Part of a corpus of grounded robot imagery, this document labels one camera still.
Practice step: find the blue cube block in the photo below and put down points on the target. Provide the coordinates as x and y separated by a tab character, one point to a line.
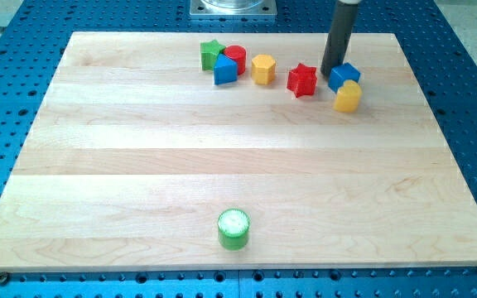
340	74

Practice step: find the green cylinder block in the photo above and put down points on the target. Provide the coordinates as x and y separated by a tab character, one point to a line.
233	227

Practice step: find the blue triangle block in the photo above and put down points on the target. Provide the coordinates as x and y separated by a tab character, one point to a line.
225	70

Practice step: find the yellow hexagon block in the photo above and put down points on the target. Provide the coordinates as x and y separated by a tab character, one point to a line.
263	69

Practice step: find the wooden board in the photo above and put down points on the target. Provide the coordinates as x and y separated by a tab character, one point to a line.
135	152

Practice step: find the red star block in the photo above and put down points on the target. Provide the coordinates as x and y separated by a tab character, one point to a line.
302	80

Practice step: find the red cylinder block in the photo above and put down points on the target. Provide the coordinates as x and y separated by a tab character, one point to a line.
239	55

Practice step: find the green star block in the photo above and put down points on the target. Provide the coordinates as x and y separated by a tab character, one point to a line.
209	52

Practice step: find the yellow heart block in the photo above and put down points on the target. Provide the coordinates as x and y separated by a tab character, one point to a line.
347	97

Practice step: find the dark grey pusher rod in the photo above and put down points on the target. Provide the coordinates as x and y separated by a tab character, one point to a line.
341	27

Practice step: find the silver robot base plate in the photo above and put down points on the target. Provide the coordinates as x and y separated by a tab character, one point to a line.
206	9

